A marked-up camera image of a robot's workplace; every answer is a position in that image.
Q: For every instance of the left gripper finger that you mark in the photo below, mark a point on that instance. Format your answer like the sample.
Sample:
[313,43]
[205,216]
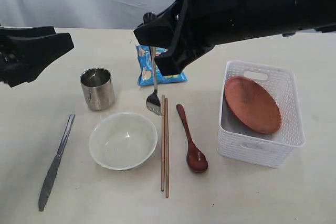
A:
[24,59]
[27,32]

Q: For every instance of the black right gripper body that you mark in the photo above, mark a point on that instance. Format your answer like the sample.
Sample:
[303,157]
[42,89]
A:
[214,22]

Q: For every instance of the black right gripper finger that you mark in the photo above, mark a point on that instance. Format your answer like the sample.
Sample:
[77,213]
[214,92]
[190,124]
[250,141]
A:
[169,62]
[163,29]

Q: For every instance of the blue chips bag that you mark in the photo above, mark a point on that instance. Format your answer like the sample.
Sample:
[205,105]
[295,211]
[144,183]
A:
[146,74]

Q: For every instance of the blue-grey utensil handle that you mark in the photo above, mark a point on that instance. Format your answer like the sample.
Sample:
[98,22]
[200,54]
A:
[153,103]

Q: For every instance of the dark wooden chopstick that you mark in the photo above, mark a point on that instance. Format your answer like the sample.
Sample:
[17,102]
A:
[167,151]

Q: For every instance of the shiny steel cup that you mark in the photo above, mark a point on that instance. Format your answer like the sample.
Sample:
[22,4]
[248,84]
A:
[97,88]

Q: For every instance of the pale green ceramic bowl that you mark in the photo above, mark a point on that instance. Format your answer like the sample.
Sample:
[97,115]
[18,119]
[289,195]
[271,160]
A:
[123,141]

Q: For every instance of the dark brown wooden plate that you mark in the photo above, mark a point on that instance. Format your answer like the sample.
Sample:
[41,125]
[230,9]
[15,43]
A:
[251,104]

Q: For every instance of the dark brown wooden spoon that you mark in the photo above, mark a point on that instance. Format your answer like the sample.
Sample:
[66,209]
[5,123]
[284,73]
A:
[195,159]

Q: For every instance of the grey metal utensil handle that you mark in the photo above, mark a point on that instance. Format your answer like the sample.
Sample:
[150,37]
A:
[52,172]

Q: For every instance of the white plastic perforated basket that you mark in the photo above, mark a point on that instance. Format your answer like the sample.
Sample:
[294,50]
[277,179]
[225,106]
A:
[241,143]

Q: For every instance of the light wooden chopstick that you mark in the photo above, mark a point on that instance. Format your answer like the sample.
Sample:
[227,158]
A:
[162,144]

